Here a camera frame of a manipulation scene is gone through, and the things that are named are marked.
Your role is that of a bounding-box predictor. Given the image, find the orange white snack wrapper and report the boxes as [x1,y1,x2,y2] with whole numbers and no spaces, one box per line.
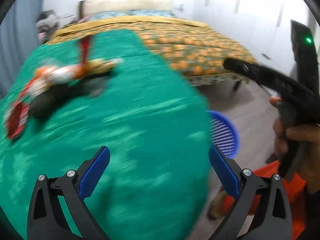
[34,64,85,83]

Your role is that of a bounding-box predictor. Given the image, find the teal floral pillow right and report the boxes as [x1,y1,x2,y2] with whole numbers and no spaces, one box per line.
[130,9,176,17]

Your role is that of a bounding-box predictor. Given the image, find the green satin cloth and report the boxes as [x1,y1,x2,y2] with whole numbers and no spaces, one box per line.
[1,30,210,239]

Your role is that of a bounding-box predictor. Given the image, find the teal floral pillow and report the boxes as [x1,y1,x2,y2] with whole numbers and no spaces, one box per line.
[88,11,129,21]
[130,9,176,17]

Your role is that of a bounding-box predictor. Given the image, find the pile of clothes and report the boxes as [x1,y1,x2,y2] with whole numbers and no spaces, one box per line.
[36,10,60,44]

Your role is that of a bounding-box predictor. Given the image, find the right hand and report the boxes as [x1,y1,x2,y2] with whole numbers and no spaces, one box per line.
[268,96,320,194]

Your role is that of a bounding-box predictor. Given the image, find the brown plush slipper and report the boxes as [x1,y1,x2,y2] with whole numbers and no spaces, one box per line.
[207,186,227,220]

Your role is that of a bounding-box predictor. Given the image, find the red paper box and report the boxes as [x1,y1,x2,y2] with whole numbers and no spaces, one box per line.
[79,35,92,64]

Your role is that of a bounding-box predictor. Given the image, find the blue mesh trash basket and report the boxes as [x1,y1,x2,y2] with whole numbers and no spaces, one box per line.
[207,110,240,159]

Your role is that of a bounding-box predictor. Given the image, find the orange fuzzy sleeve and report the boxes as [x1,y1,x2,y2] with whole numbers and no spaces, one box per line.
[221,160,308,240]

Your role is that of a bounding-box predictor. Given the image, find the bread snack bag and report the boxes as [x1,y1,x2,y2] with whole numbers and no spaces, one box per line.
[23,76,54,98]

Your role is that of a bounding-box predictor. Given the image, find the blue grey curtain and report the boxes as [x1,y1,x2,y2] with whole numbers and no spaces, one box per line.
[1,0,43,98]

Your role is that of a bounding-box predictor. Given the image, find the white wardrobe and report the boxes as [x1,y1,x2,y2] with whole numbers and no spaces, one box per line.
[193,0,309,75]

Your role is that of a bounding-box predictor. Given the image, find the teal floral pillow left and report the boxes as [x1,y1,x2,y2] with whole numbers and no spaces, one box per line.
[88,11,129,21]

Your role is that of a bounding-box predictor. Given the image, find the beige padded headboard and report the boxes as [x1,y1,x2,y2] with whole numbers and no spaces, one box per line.
[78,0,174,18]

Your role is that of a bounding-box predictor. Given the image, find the orange floral quilt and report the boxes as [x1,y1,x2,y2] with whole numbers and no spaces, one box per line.
[49,16,256,77]

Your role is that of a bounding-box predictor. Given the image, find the gold brown snack wrapper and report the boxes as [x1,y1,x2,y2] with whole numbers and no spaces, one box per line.
[81,58,124,76]

